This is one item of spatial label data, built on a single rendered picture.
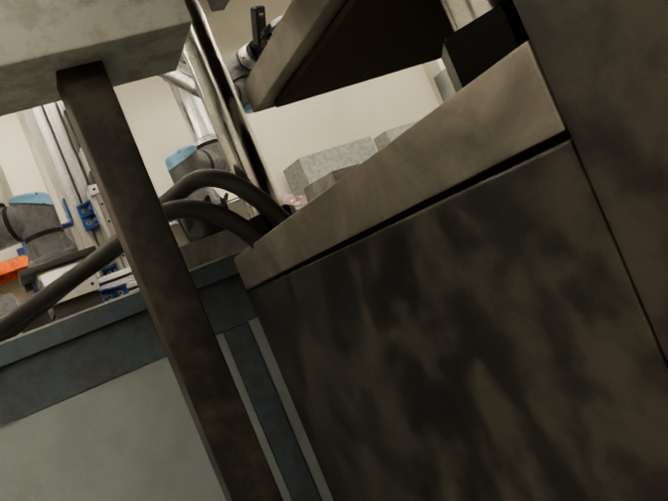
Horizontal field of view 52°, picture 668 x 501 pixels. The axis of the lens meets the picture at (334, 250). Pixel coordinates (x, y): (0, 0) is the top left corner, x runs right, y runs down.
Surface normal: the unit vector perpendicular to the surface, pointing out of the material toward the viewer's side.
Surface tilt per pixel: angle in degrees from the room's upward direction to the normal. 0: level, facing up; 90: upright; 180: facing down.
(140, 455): 90
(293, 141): 90
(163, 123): 90
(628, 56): 90
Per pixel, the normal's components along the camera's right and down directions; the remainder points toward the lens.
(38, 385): 0.35, -0.17
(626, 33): -0.85, 0.35
